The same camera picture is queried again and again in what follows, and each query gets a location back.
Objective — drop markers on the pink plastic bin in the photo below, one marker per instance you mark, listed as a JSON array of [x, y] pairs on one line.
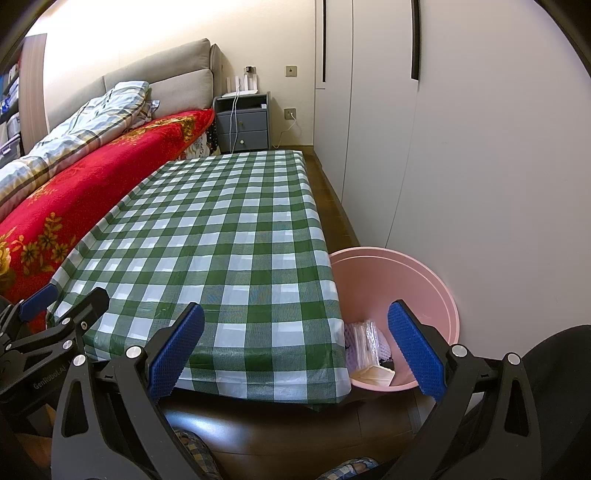
[[397, 277]]

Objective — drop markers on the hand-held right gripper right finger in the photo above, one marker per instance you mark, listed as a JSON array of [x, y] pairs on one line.
[[415, 353]]

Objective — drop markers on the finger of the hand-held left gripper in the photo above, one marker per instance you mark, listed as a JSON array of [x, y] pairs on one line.
[[87, 309], [39, 300]]

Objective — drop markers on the green checkered tablecloth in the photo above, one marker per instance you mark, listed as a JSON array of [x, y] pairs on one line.
[[221, 258]]

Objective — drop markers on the white router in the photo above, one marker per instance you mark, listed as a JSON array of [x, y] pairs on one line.
[[242, 93]]

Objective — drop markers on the storage shelf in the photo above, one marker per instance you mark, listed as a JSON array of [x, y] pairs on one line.
[[34, 92]]

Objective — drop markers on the wall outlet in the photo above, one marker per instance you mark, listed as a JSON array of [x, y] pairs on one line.
[[290, 113]]

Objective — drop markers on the beige upholstered headboard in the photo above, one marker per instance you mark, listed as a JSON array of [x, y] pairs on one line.
[[184, 78]]

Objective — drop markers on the white paper bag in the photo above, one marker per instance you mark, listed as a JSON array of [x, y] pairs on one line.
[[371, 374]]

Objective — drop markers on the blue plaid quilt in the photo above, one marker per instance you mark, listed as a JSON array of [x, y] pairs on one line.
[[83, 124]]

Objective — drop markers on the purple foam net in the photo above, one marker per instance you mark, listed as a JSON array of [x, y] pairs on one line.
[[385, 344]]

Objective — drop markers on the floral bed sheet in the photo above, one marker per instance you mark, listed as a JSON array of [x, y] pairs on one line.
[[203, 143]]

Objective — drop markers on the grey nightstand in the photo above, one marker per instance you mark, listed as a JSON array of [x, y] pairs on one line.
[[244, 124]]

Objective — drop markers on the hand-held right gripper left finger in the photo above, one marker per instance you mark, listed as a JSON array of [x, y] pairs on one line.
[[178, 350]]

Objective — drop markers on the clear plastic wrapper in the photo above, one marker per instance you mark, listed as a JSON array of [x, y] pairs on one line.
[[369, 341]]

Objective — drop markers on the white wardrobe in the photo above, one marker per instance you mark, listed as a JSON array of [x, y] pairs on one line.
[[461, 161]]

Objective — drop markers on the red floral blanket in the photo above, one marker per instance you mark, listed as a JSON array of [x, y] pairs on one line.
[[69, 194]]

